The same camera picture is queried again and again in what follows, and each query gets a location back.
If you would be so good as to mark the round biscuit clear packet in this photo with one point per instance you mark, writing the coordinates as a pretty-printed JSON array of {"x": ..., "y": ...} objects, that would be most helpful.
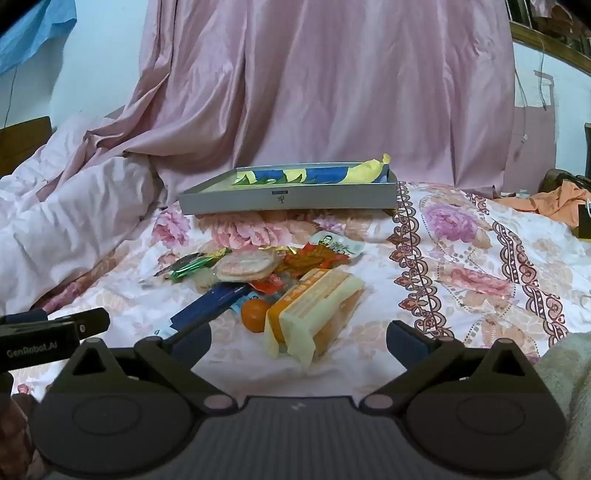
[{"x": 247, "y": 266}]

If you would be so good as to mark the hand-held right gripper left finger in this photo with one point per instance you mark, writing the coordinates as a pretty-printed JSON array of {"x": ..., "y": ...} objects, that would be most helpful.
[{"x": 196, "y": 342}]

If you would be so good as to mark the wooden frame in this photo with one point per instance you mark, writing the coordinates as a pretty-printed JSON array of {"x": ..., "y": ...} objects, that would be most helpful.
[{"x": 549, "y": 39}]

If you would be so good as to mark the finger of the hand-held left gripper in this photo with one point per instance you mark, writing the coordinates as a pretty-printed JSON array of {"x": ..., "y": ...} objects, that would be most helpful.
[
  {"x": 27, "y": 317},
  {"x": 92, "y": 319}
]

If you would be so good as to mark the yellow crumpled paper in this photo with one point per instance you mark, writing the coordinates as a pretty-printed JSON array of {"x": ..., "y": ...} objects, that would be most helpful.
[{"x": 364, "y": 168}]

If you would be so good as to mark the yellow green cracker packet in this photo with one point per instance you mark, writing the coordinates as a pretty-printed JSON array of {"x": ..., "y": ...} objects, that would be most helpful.
[{"x": 194, "y": 265}]

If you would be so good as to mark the orange red snack packet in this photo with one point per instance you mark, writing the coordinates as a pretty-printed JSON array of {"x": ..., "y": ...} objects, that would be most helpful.
[{"x": 314, "y": 261}]

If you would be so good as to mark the clear packet with orange strip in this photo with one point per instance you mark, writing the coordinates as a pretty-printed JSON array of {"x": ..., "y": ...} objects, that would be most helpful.
[{"x": 270, "y": 285}]

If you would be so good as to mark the dark blue long packet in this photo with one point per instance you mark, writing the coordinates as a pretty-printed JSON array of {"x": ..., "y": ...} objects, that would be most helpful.
[{"x": 207, "y": 307}]

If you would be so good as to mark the small tangerine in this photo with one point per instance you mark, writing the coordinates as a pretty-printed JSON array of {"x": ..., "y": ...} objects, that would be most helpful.
[{"x": 255, "y": 316}]

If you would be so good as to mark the orange cloth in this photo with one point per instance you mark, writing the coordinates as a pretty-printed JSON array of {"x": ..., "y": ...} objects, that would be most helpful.
[{"x": 549, "y": 201}]

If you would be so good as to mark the cream fuzzy cloth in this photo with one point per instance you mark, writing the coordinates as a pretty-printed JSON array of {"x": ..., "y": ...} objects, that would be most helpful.
[{"x": 568, "y": 392}]

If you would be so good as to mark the light blue snack pouch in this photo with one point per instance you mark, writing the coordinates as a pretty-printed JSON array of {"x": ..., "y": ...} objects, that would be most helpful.
[{"x": 334, "y": 244}]

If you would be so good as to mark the floral bedsheet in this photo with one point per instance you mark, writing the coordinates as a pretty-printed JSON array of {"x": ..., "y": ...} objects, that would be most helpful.
[{"x": 461, "y": 258}]

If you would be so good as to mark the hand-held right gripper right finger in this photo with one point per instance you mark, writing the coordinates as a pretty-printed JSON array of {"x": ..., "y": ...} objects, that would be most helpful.
[{"x": 404, "y": 342}]

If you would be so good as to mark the pink curtain sheet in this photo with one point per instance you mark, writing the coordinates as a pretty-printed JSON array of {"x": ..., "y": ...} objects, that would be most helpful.
[{"x": 323, "y": 83}]

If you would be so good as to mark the grey shallow box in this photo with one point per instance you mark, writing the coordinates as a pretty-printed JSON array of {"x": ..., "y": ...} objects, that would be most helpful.
[{"x": 323, "y": 196}]

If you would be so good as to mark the wooden headboard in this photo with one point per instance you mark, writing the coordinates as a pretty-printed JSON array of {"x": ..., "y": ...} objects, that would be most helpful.
[{"x": 23, "y": 143}]

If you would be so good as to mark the pale pink quilt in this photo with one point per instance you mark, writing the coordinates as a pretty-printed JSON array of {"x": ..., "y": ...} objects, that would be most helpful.
[{"x": 69, "y": 207}]

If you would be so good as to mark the blue cloth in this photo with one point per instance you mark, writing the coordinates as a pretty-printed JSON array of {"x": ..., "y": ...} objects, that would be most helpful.
[{"x": 27, "y": 27}]

